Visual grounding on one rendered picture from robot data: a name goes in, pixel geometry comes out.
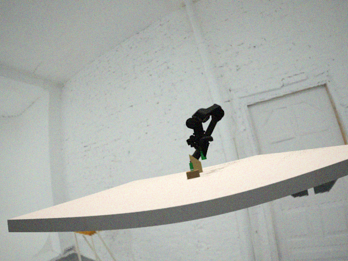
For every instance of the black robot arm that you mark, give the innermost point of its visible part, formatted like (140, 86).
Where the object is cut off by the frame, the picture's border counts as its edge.
(201, 116)

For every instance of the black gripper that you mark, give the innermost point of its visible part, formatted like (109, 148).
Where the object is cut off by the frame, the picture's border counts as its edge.
(203, 144)

